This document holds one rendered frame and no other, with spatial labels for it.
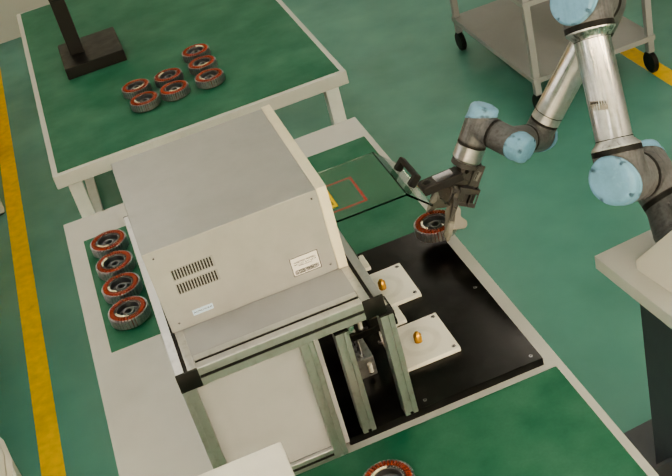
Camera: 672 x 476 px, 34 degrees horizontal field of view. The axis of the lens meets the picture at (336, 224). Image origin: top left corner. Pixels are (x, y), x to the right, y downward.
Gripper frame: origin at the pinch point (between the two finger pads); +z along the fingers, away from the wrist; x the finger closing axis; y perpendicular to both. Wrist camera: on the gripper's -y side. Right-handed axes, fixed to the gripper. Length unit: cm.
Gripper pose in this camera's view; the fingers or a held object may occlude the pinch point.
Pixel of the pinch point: (434, 228)
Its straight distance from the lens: 288.4
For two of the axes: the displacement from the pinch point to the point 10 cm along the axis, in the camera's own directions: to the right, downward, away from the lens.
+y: 9.1, 1.1, 4.0
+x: -3.1, -4.6, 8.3
